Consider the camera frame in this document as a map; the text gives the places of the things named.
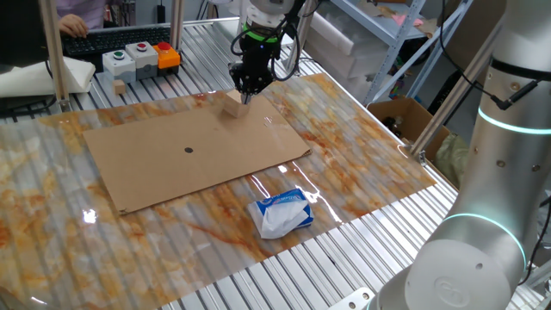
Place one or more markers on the red button switch box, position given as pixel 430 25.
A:
pixel 144 58

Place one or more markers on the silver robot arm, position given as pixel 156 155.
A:
pixel 495 172

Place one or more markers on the light wooden cube block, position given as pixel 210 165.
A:
pixel 234 107

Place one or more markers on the bare person hand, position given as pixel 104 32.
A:
pixel 74 26

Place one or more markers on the black keyboard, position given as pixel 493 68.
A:
pixel 107 41

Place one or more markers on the forearm with lilac sleeve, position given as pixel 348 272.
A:
pixel 82 8

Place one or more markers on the yellow green bag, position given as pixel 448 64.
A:
pixel 452 159

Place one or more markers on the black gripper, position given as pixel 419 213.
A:
pixel 258 60

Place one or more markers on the white storage boxes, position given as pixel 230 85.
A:
pixel 336 51

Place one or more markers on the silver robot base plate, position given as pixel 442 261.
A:
pixel 353 301

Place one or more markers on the clear tape patch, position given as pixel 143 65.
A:
pixel 275 127

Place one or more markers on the black power adapter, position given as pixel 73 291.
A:
pixel 161 15

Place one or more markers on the pale steel shelf rack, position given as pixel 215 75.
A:
pixel 370 21

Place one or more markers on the black monitor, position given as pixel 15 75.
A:
pixel 21 30

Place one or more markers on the blue white tissue pack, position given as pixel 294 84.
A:
pixel 280 215

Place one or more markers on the aluminium frame post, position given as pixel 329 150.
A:
pixel 303 39
pixel 456 90
pixel 56 64
pixel 176 21

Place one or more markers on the orange emergency stop box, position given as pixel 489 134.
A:
pixel 168 58

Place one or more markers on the pink cloth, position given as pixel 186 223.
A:
pixel 406 19

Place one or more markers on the brown cardboard box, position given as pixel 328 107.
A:
pixel 387 109

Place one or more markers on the small brown wooden cube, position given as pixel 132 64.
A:
pixel 119 87

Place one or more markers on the orange marble pattern mat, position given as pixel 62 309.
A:
pixel 366 163

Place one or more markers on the brown cardboard sheet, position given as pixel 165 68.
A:
pixel 193 163

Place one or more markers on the green button switch box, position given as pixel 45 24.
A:
pixel 118 64

